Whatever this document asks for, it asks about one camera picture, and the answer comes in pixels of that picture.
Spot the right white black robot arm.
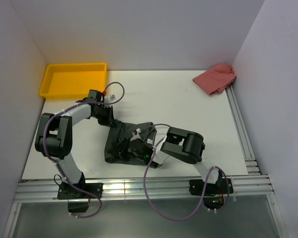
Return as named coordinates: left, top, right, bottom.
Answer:
left=116, top=124, right=223, bottom=193

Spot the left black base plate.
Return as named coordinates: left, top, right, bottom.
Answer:
left=57, top=182, right=103, bottom=200

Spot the right side aluminium rail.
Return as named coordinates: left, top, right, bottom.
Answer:
left=225, top=85, right=261, bottom=175

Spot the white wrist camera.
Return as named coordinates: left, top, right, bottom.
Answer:
left=130, top=128, right=142, bottom=141
left=104, top=94, right=116, bottom=103

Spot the folded pink t-shirt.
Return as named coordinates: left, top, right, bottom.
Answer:
left=192, top=63, right=236, bottom=95

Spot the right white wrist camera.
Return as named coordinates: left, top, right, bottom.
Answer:
left=130, top=128, right=142, bottom=141

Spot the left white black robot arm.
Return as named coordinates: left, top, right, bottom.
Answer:
left=35, top=90, right=115, bottom=198

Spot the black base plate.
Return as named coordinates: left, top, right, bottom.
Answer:
left=57, top=182, right=103, bottom=200
left=189, top=178, right=234, bottom=196

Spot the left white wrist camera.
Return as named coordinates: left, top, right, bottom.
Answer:
left=104, top=94, right=116, bottom=103

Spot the dark green t-shirt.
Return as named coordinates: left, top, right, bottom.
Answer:
left=104, top=120, right=157, bottom=166

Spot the yellow plastic tray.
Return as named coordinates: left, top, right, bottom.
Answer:
left=39, top=62, right=107, bottom=100

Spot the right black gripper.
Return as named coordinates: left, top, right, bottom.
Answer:
left=108, top=137, right=146, bottom=161

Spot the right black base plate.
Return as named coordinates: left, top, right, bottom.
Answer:
left=189, top=178, right=234, bottom=196

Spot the front aluminium rail frame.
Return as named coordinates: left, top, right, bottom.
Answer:
left=3, top=175, right=289, bottom=238

